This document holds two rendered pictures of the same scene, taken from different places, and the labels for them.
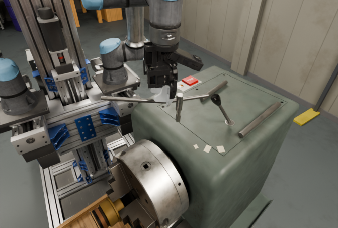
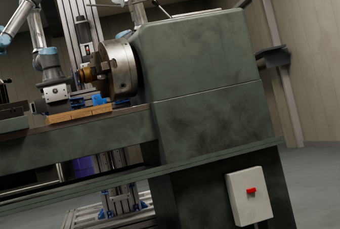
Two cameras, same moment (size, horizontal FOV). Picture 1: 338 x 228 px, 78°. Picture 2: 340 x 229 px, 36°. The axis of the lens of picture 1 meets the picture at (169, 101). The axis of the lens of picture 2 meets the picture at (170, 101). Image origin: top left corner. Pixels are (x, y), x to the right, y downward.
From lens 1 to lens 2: 251 cm
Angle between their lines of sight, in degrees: 44
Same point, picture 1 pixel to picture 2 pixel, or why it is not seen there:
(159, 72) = not seen: outside the picture
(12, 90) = (51, 62)
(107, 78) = not seen: hidden behind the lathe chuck
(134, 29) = (135, 12)
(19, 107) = (53, 76)
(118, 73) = not seen: hidden behind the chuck
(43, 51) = (76, 50)
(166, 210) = (114, 53)
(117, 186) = (93, 61)
